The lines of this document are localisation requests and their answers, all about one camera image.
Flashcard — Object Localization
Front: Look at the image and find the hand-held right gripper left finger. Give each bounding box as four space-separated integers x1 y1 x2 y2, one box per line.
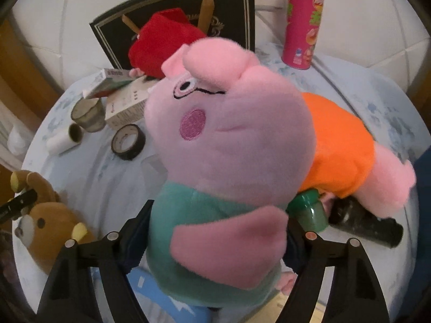
36 199 155 323

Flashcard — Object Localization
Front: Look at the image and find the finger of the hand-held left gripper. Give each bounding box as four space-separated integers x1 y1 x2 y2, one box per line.
0 188 38 224

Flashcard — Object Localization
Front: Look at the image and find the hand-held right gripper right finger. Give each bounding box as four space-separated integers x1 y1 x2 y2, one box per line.
282 223 388 323

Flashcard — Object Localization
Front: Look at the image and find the pig plush teal shirt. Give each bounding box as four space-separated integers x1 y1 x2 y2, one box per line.
145 37 316 309

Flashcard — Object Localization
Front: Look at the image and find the black gift box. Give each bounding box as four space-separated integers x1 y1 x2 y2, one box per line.
89 0 256 72

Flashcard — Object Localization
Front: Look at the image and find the green bottle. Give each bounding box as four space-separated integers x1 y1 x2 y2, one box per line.
286 190 329 233

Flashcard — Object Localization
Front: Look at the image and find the brown bear plush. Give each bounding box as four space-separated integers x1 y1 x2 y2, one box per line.
10 170 97 274

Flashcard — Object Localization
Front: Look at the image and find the blue packet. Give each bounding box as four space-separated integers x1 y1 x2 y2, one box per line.
92 266 216 323

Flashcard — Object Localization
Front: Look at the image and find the white paper roll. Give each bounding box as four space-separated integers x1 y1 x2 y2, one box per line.
46 123 83 156

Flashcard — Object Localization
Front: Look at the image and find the black cylinder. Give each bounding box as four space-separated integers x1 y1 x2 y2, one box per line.
328 197 404 249

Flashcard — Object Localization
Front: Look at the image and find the black tape roll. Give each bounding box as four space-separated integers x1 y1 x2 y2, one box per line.
111 124 147 161

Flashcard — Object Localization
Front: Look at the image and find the pig plush orange dress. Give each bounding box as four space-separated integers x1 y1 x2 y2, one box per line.
296 92 417 218

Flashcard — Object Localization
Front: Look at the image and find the grey cup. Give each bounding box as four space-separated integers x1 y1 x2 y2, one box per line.
71 98 106 132

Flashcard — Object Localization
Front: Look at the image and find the white carton box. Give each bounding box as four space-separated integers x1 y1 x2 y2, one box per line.
104 76 157 129

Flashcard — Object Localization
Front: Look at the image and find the small white green carton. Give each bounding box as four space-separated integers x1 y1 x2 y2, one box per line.
82 68 134 100

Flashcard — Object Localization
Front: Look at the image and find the pig plush red dress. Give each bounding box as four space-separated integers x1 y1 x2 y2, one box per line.
128 8 209 79

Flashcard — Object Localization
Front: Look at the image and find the pink chip can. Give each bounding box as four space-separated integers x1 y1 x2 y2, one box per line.
281 0 329 71

